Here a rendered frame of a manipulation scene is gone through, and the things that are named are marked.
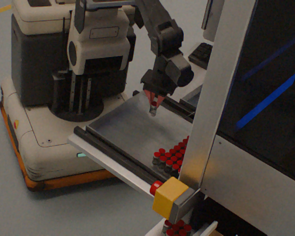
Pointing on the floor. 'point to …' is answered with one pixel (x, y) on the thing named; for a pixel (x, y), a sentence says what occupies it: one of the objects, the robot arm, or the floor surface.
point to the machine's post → (215, 93)
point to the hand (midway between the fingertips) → (154, 103)
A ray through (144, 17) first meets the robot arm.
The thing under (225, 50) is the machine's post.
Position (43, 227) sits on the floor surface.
